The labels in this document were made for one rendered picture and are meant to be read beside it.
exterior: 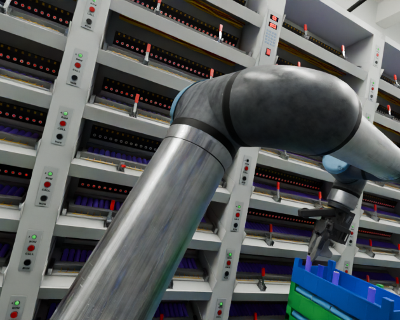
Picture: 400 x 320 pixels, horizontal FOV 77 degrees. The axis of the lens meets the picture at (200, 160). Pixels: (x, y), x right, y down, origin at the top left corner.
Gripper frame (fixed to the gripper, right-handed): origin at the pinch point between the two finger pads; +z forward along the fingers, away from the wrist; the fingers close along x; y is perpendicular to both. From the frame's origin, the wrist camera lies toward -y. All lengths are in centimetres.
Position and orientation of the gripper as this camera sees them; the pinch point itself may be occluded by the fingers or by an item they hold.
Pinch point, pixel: (309, 256)
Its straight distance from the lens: 99.8
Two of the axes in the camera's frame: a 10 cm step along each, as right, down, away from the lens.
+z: -4.4, 8.9, -0.7
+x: 0.5, 1.0, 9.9
